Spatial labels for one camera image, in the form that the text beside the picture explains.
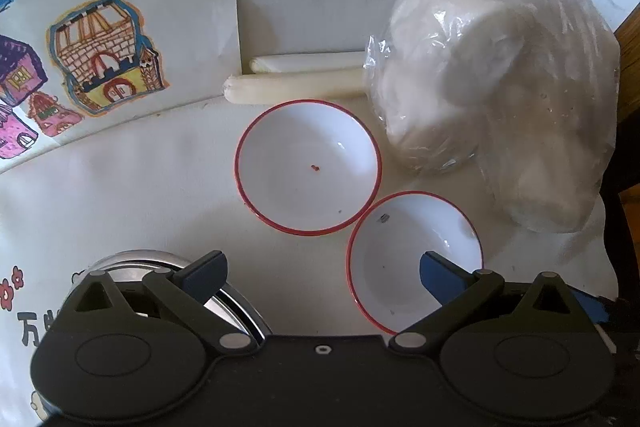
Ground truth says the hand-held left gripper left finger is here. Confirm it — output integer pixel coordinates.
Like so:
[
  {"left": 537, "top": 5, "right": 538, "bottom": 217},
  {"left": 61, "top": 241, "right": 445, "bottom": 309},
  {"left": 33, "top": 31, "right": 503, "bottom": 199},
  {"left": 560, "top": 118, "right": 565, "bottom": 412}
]
[{"left": 62, "top": 251, "right": 257, "bottom": 356}]

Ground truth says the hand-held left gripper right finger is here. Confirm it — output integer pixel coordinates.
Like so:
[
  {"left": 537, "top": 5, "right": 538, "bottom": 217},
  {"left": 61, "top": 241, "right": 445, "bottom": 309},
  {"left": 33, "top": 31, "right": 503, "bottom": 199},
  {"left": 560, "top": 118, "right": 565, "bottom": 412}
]
[{"left": 389, "top": 251, "right": 584, "bottom": 352}]

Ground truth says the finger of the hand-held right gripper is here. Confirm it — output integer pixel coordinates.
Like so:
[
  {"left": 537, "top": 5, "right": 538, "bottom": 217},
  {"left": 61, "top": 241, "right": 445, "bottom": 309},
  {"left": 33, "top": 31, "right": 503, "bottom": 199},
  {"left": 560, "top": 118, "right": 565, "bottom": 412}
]
[{"left": 570, "top": 289, "right": 617, "bottom": 327}]

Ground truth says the white red-rimmed ceramic bowl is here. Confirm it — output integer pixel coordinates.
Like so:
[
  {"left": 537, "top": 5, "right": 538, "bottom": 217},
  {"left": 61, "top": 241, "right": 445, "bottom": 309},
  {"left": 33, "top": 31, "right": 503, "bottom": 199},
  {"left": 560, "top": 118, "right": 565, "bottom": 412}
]
[
  {"left": 346, "top": 192, "right": 485, "bottom": 337},
  {"left": 236, "top": 99, "right": 383, "bottom": 236}
]

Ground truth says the printed cream table cloth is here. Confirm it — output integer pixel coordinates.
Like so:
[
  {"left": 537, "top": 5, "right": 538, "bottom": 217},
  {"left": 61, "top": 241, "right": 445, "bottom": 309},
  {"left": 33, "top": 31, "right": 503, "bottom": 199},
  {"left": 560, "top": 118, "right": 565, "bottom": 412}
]
[{"left": 0, "top": 92, "right": 621, "bottom": 408}]

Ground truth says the clear bag of white rolls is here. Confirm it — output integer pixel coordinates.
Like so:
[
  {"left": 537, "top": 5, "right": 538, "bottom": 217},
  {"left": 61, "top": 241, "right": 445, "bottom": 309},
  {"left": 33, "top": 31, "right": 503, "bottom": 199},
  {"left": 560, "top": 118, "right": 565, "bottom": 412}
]
[{"left": 362, "top": 0, "right": 621, "bottom": 234}]

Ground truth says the colourful houses wall drawing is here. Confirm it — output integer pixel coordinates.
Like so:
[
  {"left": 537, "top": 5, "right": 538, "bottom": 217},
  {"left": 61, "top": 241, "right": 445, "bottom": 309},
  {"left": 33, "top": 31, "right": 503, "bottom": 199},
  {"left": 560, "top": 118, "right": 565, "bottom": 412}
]
[{"left": 0, "top": 0, "right": 241, "bottom": 160}]

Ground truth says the brown wooden frame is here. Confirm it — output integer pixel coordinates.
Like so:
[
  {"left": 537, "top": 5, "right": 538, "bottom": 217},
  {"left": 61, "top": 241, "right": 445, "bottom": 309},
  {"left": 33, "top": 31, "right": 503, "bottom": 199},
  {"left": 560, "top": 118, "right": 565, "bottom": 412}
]
[{"left": 614, "top": 4, "right": 640, "bottom": 208}]

